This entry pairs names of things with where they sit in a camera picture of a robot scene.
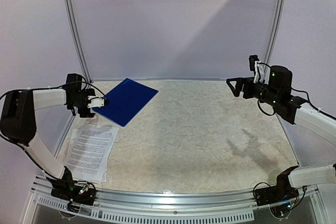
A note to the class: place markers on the right aluminium frame post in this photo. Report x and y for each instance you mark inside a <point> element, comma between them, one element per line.
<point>274,30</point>

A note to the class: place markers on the aluminium front rail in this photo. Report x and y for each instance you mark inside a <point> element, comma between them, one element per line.
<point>112,206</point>

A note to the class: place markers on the blue file folder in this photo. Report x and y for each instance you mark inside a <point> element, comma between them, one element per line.
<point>126,100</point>

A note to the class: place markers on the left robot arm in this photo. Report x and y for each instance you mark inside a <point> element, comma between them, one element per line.
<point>18,117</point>

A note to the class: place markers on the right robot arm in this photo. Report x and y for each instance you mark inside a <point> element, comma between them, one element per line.
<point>294,110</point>

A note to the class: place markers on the left aluminium frame post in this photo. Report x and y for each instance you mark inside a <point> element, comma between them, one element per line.
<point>76,39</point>

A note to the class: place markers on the aluminium frame post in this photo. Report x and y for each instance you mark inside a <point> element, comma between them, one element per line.
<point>76,39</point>
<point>274,30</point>

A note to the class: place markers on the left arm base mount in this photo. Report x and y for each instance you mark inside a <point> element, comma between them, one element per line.
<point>74,191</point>

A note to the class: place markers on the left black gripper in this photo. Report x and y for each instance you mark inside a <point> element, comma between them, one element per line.
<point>85,113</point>

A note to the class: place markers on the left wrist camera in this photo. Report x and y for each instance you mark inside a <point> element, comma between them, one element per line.
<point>97,102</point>

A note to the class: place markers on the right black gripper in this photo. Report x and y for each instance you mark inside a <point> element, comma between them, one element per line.
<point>247,88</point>

